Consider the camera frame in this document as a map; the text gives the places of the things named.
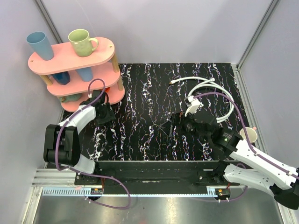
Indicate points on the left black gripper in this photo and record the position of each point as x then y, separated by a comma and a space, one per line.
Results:
106, 114

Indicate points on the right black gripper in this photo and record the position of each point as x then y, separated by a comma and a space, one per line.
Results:
179, 120

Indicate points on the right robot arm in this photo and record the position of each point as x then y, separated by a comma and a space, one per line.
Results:
240, 161

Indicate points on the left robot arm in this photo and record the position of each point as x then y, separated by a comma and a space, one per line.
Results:
61, 145

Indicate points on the black marbled mat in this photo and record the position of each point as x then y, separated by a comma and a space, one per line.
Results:
153, 92

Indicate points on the teal mug bottom shelf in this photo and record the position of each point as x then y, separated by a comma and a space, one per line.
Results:
70, 98

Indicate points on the light blue cup middle shelf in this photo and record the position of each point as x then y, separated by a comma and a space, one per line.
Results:
86, 74

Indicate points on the pink three-tier shelf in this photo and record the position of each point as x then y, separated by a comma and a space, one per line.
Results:
102, 61

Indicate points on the dark blue cup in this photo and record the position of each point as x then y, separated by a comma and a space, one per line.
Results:
62, 78

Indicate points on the pink beige cup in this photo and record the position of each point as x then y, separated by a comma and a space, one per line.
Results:
250, 132

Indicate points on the green mug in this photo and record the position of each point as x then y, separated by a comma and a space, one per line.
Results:
82, 43

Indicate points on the light blue tall cup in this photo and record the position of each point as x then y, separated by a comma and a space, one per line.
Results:
41, 45

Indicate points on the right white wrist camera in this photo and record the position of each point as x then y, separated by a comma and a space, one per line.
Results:
193, 104

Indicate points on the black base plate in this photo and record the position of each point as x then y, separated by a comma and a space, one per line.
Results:
164, 177

